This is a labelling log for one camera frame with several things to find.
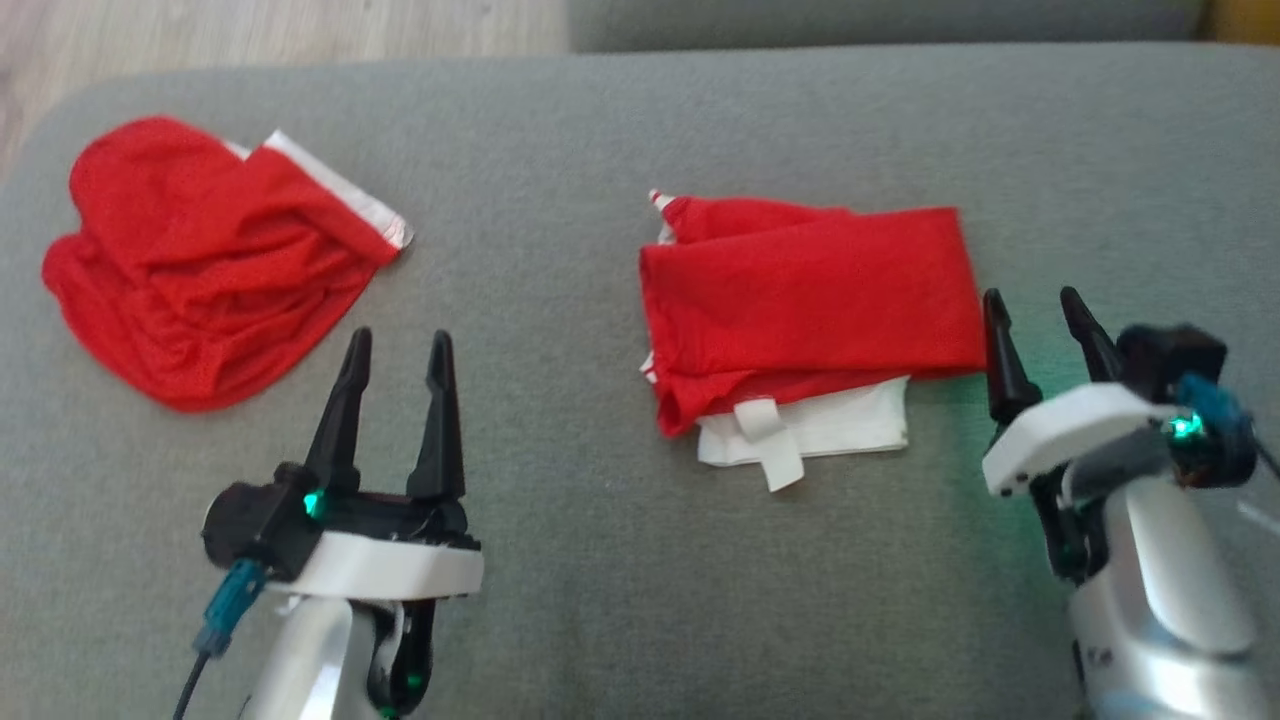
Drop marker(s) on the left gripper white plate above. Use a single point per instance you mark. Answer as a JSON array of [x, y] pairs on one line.
[[400, 565]]

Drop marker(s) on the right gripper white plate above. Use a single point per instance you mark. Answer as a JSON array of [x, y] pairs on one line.
[[1070, 425]]

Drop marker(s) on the red basketball jersey white lining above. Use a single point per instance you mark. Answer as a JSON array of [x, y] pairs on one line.
[[810, 300]]

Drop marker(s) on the red shorts white waistband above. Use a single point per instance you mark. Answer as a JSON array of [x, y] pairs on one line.
[[200, 270]]

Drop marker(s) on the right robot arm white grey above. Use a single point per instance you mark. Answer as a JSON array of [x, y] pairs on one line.
[[1170, 590]]

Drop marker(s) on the small grey sofa seat cushion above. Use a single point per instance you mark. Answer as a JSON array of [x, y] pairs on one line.
[[880, 20]]

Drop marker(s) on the yellow sofa backrest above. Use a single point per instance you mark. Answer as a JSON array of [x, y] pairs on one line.
[[1245, 18]]

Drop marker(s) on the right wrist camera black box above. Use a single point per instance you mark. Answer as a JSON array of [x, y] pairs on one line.
[[1170, 355]]

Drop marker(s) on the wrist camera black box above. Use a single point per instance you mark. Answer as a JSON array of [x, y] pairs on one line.
[[1170, 355], [255, 520]]

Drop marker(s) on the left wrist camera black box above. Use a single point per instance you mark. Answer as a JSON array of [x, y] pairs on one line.
[[255, 520]]

